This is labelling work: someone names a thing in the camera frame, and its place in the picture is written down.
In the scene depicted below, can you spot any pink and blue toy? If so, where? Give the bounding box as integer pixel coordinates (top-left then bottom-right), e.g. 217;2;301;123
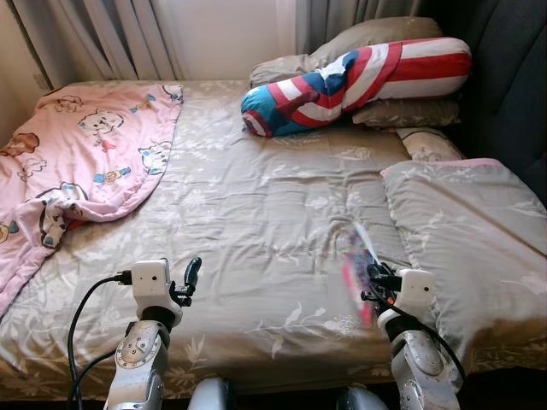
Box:
342;220;381;330

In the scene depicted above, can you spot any pink cartoon print blanket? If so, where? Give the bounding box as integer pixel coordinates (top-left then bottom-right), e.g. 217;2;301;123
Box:
0;81;185;317

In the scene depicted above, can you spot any bed with grey floral sheet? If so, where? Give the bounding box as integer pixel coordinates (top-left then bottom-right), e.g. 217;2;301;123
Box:
0;79;547;402

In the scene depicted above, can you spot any large grey floral pillow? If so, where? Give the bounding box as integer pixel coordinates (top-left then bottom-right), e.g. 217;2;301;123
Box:
380;158;547;368

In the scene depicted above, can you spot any small cream printed pillow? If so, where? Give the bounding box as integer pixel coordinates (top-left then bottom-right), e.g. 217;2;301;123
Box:
395;126;467;163

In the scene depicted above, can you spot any flat grey floral pillow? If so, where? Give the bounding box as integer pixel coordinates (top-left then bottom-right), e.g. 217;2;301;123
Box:
352;98;462;129

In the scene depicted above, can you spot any red white blue striped bolster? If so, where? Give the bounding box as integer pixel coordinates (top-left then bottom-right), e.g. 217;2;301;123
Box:
241;37;473;139

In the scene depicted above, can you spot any dark blue padded chair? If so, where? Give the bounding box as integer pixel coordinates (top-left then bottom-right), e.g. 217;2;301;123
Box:
423;0;547;202

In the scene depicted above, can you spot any plump plain grey pillow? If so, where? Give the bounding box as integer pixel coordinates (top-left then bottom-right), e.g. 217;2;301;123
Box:
250;15;445;86

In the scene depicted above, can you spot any grey pleated curtain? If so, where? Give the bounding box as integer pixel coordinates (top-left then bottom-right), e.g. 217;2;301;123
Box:
13;0;185;91
295;0;428;56

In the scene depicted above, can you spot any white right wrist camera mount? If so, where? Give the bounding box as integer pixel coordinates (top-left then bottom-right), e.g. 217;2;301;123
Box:
395;269;438;317

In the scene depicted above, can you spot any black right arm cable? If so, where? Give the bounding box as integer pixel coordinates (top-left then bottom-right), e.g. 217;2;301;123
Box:
363;286;468;381

